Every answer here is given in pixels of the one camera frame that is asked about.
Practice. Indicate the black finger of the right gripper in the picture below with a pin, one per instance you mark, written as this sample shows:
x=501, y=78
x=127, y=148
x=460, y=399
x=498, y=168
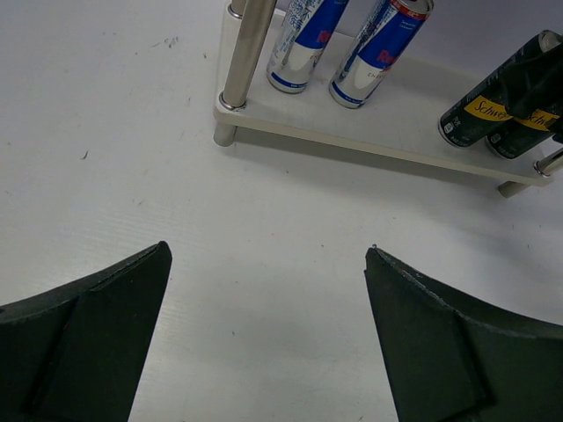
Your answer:
x=535, y=84

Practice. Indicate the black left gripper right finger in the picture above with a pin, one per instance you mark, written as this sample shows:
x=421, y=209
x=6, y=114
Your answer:
x=450, y=356

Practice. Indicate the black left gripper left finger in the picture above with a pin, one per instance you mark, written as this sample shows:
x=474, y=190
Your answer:
x=77, y=352

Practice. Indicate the black yellow tonic can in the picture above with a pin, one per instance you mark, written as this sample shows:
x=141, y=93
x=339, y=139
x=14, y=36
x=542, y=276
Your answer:
x=481, y=111
x=517, y=136

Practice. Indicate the blue silver energy drink can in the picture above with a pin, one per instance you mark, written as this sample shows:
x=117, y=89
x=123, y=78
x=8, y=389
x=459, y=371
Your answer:
x=385, y=35

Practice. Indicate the white two-tier shelf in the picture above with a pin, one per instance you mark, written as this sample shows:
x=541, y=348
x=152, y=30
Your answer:
x=400, y=121

